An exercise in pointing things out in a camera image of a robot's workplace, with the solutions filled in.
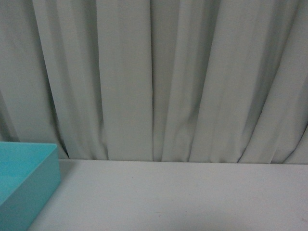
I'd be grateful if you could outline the grey pleated curtain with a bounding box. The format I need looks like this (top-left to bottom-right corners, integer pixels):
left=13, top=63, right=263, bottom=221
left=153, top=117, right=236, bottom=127
left=0, top=0, right=308, bottom=164

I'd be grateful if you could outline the turquoise plastic tray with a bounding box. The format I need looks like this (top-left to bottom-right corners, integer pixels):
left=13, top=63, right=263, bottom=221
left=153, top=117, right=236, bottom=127
left=0, top=141, right=61, bottom=231

